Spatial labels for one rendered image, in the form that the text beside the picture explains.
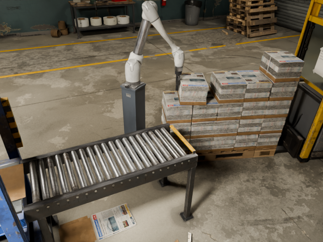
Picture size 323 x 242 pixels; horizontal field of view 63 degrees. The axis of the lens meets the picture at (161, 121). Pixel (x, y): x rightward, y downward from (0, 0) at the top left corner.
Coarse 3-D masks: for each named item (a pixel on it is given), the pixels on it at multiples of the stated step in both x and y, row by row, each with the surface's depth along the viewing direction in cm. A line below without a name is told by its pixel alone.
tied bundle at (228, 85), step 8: (216, 72) 309; (224, 72) 309; (232, 72) 310; (216, 80) 297; (224, 80) 290; (232, 80) 290; (240, 80) 291; (216, 88) 297; (224, 88) 283; (232, 88) 284; (240, 88) 286; (224, 96) 288; (232, 96) 289; (240, 96) 291
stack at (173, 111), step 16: (176, 96) 306; (208, 96) 307; (176, 112) 290; (192, 112) 297; (208, 112) 297; (224, 112) 300; (240, 112) 303; (256, 112) 306; (176, 128) 302; (192, 128) 305; (208, 128) 308; (224, 128) 312; (240, 128) 315; (256, 128) 319; (192, 144) 319; (208, 144) 323; (224, 144) 326; (240, 144) 330; (208, 160) 337
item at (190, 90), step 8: (184, 80) 288; (192, 80) 288; (200, 80) 288; (184, 88) 276; (192, 88) 276; (200, 88) 277; (208, 88) 277; (184, 96) 282; (192, 96) 282; (200, 96) 283
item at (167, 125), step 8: (152, 128) 255; (160, 128) 256; (168, 128) 261; (120, 136) 243; (128, 136) 244; (88, 144) 232; (96, 144) 233; (56, 152) 222; (64, 152) 222; (24, 160) 213; (32, 160) 213; (72, 160) 230; (24, 168) 213
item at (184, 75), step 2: (182, 74) 299; (184, 74) 300; (186, 74) 300; (188, 74) 300; (190, 74) 300; (192, 74) 300; (194, 74) 301; (196, 74) 301; (198, 74) 301; (200, 74) 301; (202, 74) 302; (180, 76) 295; (182, 76) 295; (184, 76) 296; (186, 76) 296; (188, 76) 296; (190, 76) 296; (192, 76) 296; (194, 76) 297; (196, 76) 297; (198, 76) 297; (200, 76) 297; (202, 76) 297; (178, 88) 301
